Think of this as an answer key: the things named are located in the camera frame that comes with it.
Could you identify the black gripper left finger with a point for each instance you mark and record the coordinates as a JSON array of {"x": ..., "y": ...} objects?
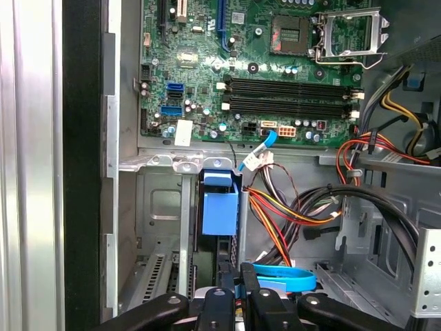
[{"x": 217, "y": 310}]

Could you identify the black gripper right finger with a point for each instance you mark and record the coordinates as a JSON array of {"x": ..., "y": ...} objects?
[{"x": 268, "y": 310}]

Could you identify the hard disk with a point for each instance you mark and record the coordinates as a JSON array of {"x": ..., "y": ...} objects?
[{"x": 220, "y": 213}]

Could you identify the grey metal disk bay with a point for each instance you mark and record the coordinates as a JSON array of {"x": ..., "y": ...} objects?
[{"x": 165, "y": 207}]

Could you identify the grey metal drive cage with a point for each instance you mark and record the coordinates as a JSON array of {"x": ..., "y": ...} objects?
[{"x": 427, "y": 269}]

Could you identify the black RAM slot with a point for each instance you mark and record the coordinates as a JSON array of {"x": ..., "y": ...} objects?
[
  {"x": 293, "y": 91},
  {"x": 289, "y": 82},
  {"x": 293, "y": 111},
  {"x": 293, "y": 103}
]

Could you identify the black open PC case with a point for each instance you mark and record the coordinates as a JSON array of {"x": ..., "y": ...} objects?
[{"x": 82, "y": 138}]

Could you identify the green motherboard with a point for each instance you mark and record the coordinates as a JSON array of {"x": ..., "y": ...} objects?
[{"x": 241, "y": 62}]

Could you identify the locking lever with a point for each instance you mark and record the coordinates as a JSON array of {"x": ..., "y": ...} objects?
[{"x": 339, "y": 62}]

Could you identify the CPU socket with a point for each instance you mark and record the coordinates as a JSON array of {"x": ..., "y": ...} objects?
[{"x": 289, "y": 34}]

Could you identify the blue expansion slot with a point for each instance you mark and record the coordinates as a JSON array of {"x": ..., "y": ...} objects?
[{"x": 221, "y": 20}]

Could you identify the black expansion slot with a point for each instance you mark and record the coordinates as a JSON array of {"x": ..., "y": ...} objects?
[{"x": 162, "y": 20}]

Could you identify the metal socket cover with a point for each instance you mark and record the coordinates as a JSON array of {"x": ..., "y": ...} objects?
[{"x": 377, "y": 34}]

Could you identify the white expansion slot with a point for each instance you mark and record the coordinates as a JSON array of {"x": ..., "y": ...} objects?
[{"x": 182, "y": 10}]

